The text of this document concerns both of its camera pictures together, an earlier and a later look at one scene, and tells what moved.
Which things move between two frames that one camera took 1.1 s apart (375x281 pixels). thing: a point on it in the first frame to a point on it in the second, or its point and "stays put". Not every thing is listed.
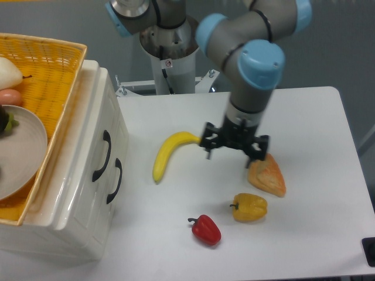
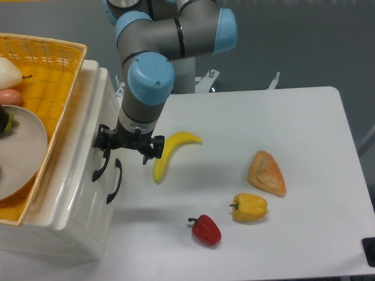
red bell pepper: (205, 230) stays put
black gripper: (237, 133) to (106, 139)
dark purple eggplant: (7, 121) stays put
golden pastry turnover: (266, 175) stays put
